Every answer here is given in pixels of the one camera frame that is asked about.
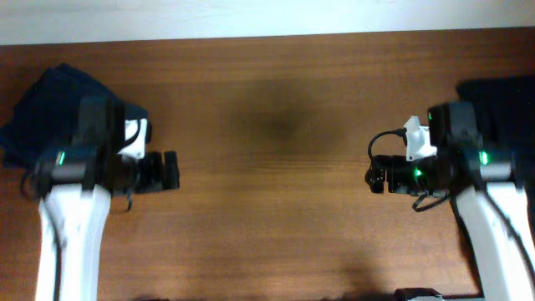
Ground right black cable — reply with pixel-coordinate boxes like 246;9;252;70
366;128;451;213

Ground dark blue shorts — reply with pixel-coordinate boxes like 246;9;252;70
1;64;148;169

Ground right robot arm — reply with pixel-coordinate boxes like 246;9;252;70
365;102;534;300

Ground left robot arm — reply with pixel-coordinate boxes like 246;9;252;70
33;97;180;300

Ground dark blue clothes pile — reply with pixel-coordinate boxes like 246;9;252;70
456;75;534;202

